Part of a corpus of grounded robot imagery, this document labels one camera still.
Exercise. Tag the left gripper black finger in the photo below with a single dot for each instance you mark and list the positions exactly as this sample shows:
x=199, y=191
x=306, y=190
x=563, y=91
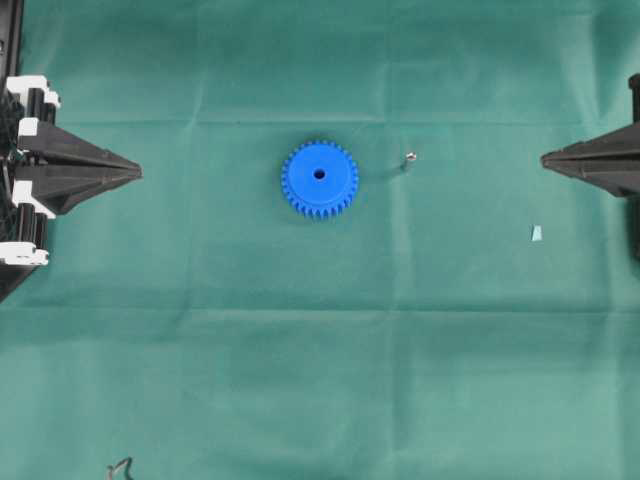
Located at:
x=46, y=140
x=55, y=190

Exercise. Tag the green table cloth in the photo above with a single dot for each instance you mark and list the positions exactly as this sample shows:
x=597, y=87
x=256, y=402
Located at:
x=194, y=322

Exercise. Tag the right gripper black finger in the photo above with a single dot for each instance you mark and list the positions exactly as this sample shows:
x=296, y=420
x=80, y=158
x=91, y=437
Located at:
x=620, y=178
x=622, y=143

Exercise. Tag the blue plastic gear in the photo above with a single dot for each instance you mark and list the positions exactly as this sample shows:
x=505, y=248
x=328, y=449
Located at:
x=319, y=179

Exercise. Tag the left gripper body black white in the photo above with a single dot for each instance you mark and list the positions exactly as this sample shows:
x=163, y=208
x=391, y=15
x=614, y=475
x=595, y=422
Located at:
x=23, y=231

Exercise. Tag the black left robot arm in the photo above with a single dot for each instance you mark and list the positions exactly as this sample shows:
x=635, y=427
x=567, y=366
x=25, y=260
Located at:
x=11, y=34

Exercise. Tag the pale paper scrap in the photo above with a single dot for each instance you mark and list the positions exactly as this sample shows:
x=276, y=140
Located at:
x=536, y=233

